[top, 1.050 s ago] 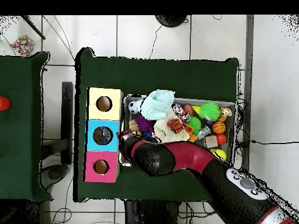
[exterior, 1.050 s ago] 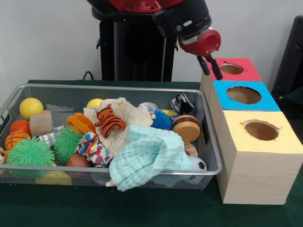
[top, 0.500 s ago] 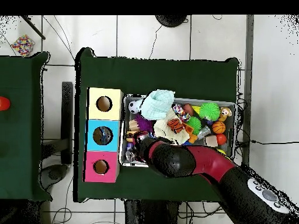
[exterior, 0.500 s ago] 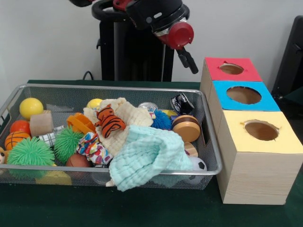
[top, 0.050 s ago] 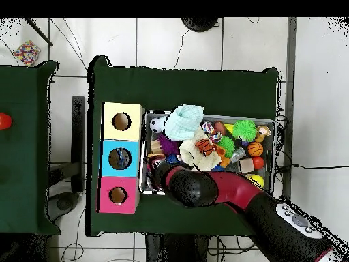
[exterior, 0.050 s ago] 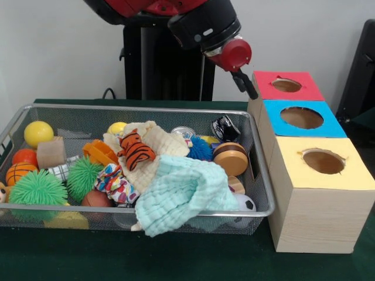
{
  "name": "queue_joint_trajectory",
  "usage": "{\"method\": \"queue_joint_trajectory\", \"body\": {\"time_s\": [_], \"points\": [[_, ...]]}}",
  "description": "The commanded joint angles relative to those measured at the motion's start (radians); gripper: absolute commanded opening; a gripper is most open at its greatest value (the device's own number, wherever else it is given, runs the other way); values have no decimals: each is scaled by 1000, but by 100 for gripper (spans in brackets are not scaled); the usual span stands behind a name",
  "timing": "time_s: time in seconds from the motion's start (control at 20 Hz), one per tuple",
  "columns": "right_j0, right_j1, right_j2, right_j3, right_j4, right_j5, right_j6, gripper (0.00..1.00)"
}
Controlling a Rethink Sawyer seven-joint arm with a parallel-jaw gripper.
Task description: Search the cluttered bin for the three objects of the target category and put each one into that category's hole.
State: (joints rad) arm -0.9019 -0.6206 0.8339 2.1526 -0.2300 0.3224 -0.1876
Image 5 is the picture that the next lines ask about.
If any large yellow ball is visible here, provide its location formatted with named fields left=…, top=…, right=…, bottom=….
left=249, top=174, right=265, bottom=188

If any multicoloured speckled toy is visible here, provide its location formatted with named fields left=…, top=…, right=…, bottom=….
left=12, top=40, right=42, bottom=66

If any black round floor base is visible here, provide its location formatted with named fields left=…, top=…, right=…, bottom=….
left=181, top=17, right=220, bottom=33

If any green spiky rubber ball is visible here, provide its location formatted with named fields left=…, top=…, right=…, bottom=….
left=232, top=119, right=258, bottom=143

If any red ball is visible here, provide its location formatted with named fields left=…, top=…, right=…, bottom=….
left=252, top=156, right=266, bottom=170

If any wooden box with three holes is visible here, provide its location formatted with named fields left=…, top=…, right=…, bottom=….
left=97, top=102, right=145, bottom=214

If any mint green waffle cloth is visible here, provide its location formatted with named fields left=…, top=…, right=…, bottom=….
left=162, top=104, right=207, bottom=141

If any orange striped tiger plush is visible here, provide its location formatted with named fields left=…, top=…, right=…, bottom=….
left=195, top=139, right=215, bottom=155

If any shallow clear mesh bin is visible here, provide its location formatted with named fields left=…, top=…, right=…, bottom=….
left=139, top=111, right=276, bottom=203

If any red round disc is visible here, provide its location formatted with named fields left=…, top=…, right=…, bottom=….
left=0, top=113, right=13, bottom=130

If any small soccer ball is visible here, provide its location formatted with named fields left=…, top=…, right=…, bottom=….
left=149, top=116, right=166, bottom=134

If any cream yellow waffle cloth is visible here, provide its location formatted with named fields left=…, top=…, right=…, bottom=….
left=179, top=139, right=224, bottom=173

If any black upright panel stand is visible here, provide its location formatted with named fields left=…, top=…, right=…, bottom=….
left=46, top=95, right=87, bottom=222

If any purple spiky ball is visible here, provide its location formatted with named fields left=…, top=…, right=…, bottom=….
left=157, top=133, right=180, bottom=156

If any clear plastic wrapper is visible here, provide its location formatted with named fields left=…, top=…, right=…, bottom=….
left=112, top=150, right=132, bottom=168

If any dark green side table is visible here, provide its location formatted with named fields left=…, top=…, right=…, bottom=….
left=0, top=61, right=60, bottom=235

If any dark green table cloth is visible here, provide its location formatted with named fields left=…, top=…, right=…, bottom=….
left=87, top=54, right=280, bottom=244

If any orange mini basketball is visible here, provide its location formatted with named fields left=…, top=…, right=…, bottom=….
left=247, top=141, right=264, bottom=158

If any light wooden cube block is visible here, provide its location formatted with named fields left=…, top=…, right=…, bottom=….
left=239, top=158, right=256, bottom=175

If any small green spiky ball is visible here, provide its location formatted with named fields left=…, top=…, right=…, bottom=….
left=217, top=136, right=237, bottom=156

